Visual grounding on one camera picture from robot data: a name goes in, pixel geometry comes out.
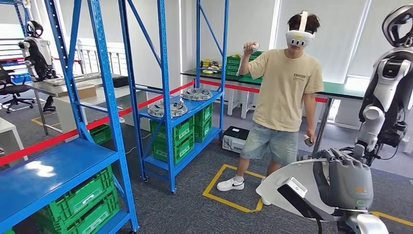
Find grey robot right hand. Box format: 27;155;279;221
312;148;375;211

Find white curved plastic part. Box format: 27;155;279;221
255;157;343;223

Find green-topped workbench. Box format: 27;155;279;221
180;68;368;156

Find round metal disc part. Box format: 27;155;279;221
147;99;189;119
179;87;213;102

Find blue steel shelf rack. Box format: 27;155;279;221
117;0;230;195
0;0;140;234
13;0;32;37

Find yellow floor tape marking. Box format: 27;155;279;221
371;211;413;227
202;163;265;214

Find person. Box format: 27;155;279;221
216;11;324;206

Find white and black equipment box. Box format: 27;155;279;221
222;125;251;154

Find white VR headset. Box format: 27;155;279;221
285;11;316;47

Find red barrier tape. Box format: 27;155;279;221
0;80;196;167
199;79;328;104

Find black carrying case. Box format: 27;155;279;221
111;76;130;89

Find cardboard box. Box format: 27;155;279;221
76;84;97;100

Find long metal tray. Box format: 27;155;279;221
42;72;105;87

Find white metal railing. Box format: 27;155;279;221
75;38;127;77

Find white table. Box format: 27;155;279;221
0;117;29;162
53;85;150;143

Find steel table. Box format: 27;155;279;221
25;73;131;137

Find black office chair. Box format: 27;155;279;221
0;63;35;114

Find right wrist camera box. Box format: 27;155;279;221
276;176;324;221

